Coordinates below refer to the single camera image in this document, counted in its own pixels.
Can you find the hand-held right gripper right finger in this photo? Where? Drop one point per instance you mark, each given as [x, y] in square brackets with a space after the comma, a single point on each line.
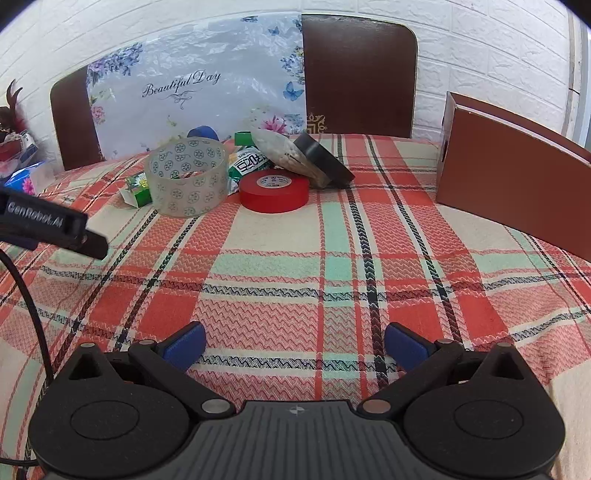
[406, 347]

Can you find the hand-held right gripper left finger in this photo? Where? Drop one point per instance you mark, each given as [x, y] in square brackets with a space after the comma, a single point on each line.
[184, 347]

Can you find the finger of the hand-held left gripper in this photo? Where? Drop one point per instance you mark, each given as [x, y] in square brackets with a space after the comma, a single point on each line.
[94, 245]

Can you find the small green carton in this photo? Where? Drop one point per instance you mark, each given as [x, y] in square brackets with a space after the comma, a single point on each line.
[138, 190]

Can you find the green packet with white label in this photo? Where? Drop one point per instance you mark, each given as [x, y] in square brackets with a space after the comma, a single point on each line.
[244, 166]

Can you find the brown cardboard box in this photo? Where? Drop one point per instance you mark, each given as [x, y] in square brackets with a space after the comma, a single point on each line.
[498, 170]

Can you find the blue floral tissue pack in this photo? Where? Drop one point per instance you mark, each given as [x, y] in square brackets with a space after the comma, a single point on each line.
[27, 177]

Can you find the red and white small box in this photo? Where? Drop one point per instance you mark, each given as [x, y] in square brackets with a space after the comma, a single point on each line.
[14, 146]

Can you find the brown chair back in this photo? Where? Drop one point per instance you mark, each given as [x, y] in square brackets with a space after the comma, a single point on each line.
[360, 78]
[71, 124]

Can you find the clear patterned tape roll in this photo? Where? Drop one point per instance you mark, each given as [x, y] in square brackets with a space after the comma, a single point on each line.
[184, 199]

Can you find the dark red feather decoration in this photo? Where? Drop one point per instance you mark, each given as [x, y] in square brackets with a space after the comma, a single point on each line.
[11, 110]

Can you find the plaid tablecloth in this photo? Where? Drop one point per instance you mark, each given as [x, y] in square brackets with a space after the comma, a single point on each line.
[295, 277]

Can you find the blue round object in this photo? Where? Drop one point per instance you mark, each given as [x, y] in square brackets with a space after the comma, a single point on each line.
[204, 133]

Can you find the red tape roll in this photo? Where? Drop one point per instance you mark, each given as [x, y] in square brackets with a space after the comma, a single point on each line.
[277, 201]

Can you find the floral plastic sheet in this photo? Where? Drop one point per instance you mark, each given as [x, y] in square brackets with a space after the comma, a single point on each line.
[198, 101]

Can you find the black tape roll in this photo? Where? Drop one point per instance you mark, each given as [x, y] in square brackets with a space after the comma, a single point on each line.
[323, 159]

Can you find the silver foil packet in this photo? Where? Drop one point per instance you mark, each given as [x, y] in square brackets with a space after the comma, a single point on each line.
[277, 148]

